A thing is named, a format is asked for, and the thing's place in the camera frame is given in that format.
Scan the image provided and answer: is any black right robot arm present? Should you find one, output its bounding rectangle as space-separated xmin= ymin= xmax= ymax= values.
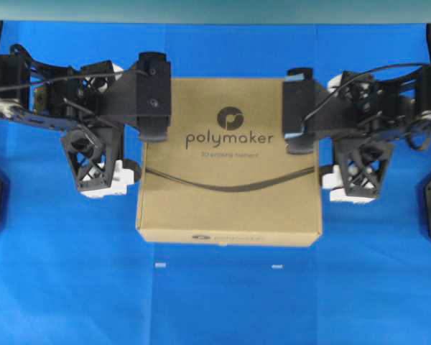
xmin=282 ymin=63 xmax=431 ymax=155

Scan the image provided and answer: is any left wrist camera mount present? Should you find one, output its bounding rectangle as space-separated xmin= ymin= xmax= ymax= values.
xmin=61 ymin=126 xmax=142 ymax=198

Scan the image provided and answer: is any teal backdrop board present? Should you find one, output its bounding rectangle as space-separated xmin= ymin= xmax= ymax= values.
xmin=0 ymin=0 xmax=431 ymax=24

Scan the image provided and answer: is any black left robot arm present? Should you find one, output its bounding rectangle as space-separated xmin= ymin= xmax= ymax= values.
xmin=0 ymin=44 xmax=172 ymax=149

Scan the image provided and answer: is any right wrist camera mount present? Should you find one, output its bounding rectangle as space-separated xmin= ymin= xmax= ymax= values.
xmin=320 ymin=138 xmax=394 ymax=204

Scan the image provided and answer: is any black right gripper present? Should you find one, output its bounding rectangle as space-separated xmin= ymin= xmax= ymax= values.
xmin=282 ymin=81 xmax=340 ymax=134

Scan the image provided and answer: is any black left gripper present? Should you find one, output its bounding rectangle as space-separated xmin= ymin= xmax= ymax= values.
xmin=109 ymin=52 xmax=172 ymax=142

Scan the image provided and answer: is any brown polymaker cardboard box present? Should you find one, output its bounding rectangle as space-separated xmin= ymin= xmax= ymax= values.
xmin=136 ymin=78 xmax=323 ymax=247

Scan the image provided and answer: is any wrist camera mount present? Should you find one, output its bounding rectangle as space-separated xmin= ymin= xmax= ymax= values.
xmin=61 ymin=126 xmax=142 ymax=198
xmin=320 ymin=138 xmax=394 ymax=204

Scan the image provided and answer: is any blue table mat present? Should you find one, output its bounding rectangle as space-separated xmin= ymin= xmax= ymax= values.
xmin=0 ymin=22 xmax=431 ymax=344

